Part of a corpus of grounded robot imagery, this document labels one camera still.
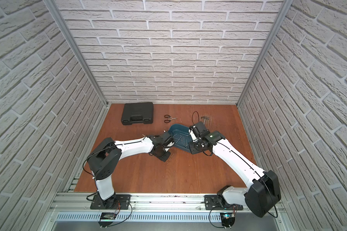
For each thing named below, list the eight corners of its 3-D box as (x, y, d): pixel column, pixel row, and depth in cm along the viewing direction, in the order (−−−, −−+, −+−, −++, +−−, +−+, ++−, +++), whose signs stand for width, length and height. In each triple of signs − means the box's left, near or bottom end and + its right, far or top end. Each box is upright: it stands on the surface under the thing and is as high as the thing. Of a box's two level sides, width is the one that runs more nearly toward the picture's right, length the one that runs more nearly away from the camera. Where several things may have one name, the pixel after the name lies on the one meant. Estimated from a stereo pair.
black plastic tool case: (121, 124, 108) (119, 120, 103) (127, 107, 120) (125, 101, 115) (152, 125, 108) (151, 120, 103) (154, 107, 120) (154, 102, 115)
